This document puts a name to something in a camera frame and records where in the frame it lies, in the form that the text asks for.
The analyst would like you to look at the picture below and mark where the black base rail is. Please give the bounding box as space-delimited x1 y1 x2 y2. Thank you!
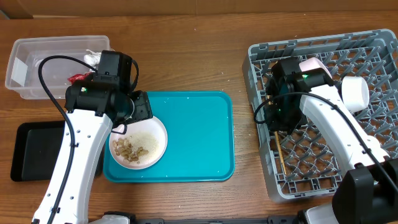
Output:
104 211 304 224

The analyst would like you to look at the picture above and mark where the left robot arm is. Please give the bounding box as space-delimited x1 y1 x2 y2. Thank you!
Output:
32 50 153 223

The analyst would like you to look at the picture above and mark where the white plate with food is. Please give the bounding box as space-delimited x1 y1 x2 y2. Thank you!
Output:
108 117 168 170

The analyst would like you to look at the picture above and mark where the white tissue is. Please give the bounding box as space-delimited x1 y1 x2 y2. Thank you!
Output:
83 49 101 69

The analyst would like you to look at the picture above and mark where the black plastic tray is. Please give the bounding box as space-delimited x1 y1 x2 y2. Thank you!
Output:
10 120 105 182

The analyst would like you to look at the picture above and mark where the clear plastic bin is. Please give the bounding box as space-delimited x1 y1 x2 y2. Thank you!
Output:
4 35 111 100

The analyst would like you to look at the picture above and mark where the rice pile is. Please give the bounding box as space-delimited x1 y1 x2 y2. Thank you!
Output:
127 132 159 159

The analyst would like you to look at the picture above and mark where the peanuts pile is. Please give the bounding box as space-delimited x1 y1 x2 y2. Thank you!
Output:
111 138 149 163

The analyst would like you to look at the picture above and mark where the grey dishwasher rack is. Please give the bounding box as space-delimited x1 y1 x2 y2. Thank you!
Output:
242 29 397 203

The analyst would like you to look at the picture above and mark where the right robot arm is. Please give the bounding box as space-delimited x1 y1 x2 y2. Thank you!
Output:
260 57 397 223

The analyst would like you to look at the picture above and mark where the teal serving tray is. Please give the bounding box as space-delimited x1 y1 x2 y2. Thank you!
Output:
103 91 235 183

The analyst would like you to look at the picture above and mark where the wooden chopstick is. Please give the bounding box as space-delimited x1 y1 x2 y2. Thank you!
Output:
266 95 285 166
280 155 287 175

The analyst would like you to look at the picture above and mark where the red snack wrapper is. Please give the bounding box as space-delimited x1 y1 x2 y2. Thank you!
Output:
68 72 93 84

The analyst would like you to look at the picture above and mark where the pale green bowl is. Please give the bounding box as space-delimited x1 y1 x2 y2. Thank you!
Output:
341 77 369 113

